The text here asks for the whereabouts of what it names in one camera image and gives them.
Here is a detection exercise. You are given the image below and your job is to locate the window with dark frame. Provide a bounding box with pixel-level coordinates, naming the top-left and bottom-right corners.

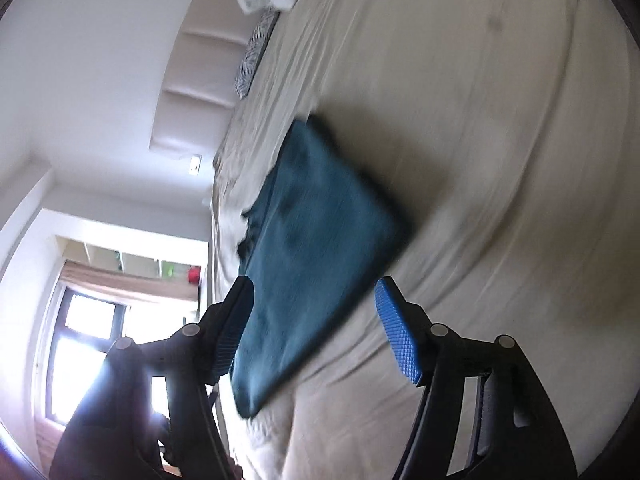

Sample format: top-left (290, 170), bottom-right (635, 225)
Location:
top-left (46, 287), bottom-right (183, 425)

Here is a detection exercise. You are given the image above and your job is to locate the beige padded headboard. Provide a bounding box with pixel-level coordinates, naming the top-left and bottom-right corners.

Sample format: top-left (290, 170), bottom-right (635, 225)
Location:
top-left (150, 0), bottom-right (258, 158)

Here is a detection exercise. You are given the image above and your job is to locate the wall power socket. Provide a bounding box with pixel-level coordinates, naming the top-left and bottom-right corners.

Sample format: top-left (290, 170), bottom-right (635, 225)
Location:
top-left (189, 155), bottom-right (202, 174)

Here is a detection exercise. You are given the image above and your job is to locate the beige bed cover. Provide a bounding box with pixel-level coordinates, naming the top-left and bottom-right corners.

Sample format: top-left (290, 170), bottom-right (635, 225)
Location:
top-left (212, 0), bottom-right (639, 469)

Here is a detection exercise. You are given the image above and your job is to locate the zebra print pillow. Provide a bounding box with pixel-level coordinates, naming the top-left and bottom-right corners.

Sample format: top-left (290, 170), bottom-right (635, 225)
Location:
top-left (234, 9), bottom-right (280, 100)

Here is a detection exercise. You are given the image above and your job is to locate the red box on sill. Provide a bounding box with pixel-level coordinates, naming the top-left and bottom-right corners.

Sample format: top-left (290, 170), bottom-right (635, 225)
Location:
top-left (188, 266), bottom-right (201, 285)

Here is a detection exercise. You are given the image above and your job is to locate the dark teal knit sweater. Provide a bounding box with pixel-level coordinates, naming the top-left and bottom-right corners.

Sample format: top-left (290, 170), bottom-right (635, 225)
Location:
top-left (231, 115), bottom-right (413, 418)

